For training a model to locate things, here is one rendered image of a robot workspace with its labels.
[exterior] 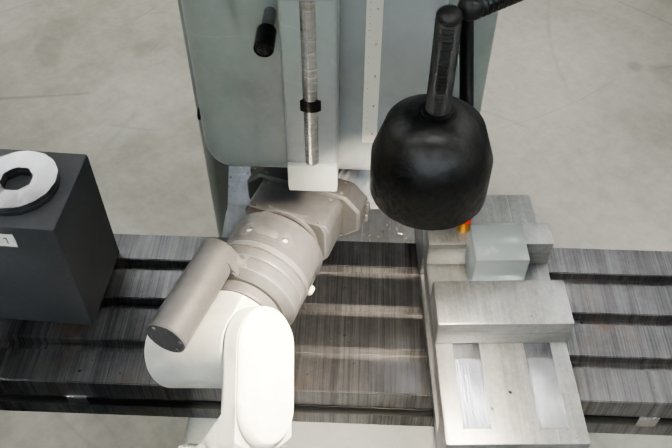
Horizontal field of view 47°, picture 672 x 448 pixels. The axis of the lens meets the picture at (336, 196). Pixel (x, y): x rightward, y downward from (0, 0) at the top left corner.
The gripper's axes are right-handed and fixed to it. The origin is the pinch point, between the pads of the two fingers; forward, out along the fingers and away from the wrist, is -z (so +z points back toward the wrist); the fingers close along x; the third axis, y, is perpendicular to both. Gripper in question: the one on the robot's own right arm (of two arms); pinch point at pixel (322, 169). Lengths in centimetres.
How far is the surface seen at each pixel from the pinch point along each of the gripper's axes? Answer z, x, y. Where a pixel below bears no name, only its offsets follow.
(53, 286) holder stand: 13.4, 29.0, 17.4
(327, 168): 12.1, -5.4, -13.1
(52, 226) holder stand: 12.3, 26.6, 6.9
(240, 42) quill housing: 10.6, 2.2, -22.1
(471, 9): 19.3, -16.0, -34.5
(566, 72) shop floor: -195, -19, 121
